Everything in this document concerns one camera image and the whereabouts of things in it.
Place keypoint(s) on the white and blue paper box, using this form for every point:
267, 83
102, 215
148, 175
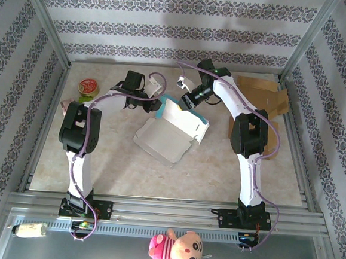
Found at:
163, 134

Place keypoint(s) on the brown cardboard box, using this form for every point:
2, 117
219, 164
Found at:
260, 88

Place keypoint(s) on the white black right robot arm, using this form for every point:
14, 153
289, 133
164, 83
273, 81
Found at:
248, 183

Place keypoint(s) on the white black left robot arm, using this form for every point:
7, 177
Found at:
81, 173

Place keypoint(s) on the round red tin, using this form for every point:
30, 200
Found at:
88, 87

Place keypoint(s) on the small green block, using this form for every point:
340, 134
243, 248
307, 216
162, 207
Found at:
84, 99

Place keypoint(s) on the pink cup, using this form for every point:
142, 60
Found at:
65, 106

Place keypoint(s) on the pink plush toy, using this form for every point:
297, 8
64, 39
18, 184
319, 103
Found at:
181, 250

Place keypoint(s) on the small circuit board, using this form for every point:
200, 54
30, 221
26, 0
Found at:
247, 238
84, 225

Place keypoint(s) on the grey metal sheet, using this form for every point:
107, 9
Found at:
106, 253

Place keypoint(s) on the white bottle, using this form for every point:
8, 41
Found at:
30, 230

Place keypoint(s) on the aluminium table side rail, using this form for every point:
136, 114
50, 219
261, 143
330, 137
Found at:
293, 121
46, 125

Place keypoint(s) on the aluminium frame post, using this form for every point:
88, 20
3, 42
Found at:
310, 38
46, 23

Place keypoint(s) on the aluminium mounting rail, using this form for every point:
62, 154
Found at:
169, 213

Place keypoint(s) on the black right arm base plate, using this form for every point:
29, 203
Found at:
226, 219

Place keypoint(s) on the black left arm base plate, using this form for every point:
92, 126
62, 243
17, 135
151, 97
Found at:
105, 209

